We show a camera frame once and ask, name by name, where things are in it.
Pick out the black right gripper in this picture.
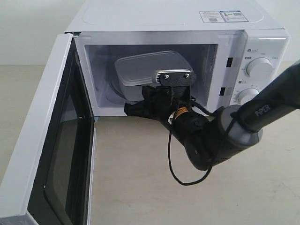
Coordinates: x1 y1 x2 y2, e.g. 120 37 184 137
124 86 195 122

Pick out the white plastic lidded container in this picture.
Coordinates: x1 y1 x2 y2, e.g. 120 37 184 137
114 51 193 102

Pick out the white microwave door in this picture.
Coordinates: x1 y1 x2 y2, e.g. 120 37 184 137
0 33 96 225

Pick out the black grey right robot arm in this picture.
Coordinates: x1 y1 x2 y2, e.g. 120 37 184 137
124 62 300 171

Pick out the glass microwave turntable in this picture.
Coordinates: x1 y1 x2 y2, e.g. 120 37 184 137
109 77 124 98

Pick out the white Midea microwave oven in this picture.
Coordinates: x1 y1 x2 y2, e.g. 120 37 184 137
66 0 290 117

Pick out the lower white control knob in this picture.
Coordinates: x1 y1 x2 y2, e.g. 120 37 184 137
237 88 259 105

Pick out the white control knob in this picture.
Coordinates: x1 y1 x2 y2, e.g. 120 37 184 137
246 57 273 79
237 88 259 105

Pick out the white warning label sticker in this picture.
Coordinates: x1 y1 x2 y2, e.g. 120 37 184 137
199 11 225 23

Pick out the upper white control knob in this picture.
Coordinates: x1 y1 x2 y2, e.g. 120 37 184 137
246 57 273 79

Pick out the blue energy label sticker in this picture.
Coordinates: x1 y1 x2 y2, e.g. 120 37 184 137
220 10 248 23

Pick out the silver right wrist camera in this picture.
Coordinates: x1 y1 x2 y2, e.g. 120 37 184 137
152 69 197 98

